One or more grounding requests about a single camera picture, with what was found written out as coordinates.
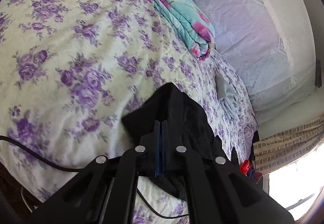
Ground black pants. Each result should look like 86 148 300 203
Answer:
121 82 240 201

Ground red and blue clothes pile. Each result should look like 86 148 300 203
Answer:
239 159 263 184

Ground beige checked curtain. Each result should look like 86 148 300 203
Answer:
253 114 323 174

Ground folded grey garment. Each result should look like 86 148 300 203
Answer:
215 73 239 120

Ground purple floral bedspread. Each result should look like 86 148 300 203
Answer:
1 0 256 168

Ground folded turquoise floral quilt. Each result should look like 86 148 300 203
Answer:
148 0 215 61

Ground lilac lace-covered headboard pillow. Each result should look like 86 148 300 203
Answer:
193 0 316 123

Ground black cable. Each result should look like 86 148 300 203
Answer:
0 135 191 220

